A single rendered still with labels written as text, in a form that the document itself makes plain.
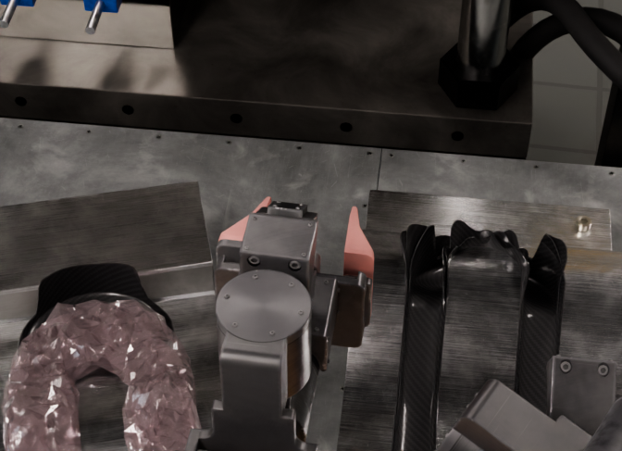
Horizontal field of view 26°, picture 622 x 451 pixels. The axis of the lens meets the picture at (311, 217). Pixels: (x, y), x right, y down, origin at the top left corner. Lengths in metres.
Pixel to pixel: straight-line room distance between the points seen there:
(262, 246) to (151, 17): 0.96
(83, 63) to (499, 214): 0.61
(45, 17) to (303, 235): 1.02
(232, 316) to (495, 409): 0.18
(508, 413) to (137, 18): 1.03
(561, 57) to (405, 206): 1.61
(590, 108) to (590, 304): 1.64
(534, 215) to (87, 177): 0.52
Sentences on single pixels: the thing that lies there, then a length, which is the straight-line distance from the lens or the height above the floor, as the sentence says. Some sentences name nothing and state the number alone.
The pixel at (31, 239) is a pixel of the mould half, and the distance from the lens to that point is 1.38.
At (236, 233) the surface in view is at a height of 1.23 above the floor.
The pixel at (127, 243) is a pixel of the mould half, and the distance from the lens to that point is 1.36.
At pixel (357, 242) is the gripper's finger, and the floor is 1.23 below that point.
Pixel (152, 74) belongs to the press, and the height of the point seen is 0.78.
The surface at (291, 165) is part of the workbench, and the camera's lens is 1.59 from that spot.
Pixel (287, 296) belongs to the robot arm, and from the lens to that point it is 0.80.
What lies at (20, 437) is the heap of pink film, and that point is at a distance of 1.23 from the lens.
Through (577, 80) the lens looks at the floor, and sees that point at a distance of 2.99.
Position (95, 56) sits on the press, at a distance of 1.78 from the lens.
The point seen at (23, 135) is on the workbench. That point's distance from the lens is 1.66.
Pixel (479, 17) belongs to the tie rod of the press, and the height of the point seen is 0.92.
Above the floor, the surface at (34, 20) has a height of 0.82.
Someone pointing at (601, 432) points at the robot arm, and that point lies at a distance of 0.82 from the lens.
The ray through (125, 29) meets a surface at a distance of 1.77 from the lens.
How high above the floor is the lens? 1.91
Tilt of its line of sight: 46 degrees down
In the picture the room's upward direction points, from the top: straight up
